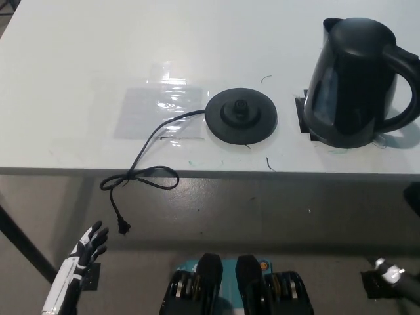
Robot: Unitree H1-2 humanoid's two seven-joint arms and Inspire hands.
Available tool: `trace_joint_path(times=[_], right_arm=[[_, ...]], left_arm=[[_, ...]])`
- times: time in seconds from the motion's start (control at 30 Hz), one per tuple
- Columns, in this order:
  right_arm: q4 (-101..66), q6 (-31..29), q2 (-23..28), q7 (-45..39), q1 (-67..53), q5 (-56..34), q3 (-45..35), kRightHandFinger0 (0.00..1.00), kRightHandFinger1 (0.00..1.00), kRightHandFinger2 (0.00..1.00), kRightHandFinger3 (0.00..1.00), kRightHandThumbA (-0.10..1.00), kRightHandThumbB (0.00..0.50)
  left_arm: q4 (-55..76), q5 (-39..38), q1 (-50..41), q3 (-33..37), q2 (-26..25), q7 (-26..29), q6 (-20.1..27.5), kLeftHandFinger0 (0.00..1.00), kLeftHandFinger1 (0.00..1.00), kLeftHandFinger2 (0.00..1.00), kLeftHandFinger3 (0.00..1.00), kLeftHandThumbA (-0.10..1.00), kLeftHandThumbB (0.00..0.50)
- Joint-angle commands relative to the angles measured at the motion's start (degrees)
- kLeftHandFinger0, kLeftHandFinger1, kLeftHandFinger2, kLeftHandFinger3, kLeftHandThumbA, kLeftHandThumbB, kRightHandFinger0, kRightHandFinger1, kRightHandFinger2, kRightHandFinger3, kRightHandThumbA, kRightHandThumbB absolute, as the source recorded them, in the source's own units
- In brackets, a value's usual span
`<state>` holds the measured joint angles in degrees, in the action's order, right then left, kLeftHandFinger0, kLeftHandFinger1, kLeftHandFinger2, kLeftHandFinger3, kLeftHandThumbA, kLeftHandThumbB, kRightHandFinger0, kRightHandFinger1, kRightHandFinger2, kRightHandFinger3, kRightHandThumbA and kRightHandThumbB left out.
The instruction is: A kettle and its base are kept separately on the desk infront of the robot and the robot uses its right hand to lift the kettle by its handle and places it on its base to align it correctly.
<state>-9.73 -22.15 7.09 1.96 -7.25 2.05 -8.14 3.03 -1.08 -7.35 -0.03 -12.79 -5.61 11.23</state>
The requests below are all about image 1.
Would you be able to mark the black round kettle base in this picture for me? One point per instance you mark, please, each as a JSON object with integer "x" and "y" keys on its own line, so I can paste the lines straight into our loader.
{"x": 256, "y": 128}

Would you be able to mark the clear tape sheet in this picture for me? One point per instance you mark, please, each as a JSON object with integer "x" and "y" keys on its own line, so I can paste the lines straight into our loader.
{"x": 147, "y": 108}

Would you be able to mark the black electric kettle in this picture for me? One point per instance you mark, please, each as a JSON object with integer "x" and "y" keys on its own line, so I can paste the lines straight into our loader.
{"x": 344, "y": 65}

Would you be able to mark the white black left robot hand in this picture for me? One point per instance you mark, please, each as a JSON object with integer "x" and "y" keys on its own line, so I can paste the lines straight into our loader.
{"x": 70, "y": 262}

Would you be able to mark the black tape patch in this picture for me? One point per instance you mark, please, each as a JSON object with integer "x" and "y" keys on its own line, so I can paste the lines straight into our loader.
{"x": 300, "y": 115}

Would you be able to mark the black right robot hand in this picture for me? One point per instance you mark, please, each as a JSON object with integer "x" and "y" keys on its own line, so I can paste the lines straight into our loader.
{"x": 392, "y": 272}

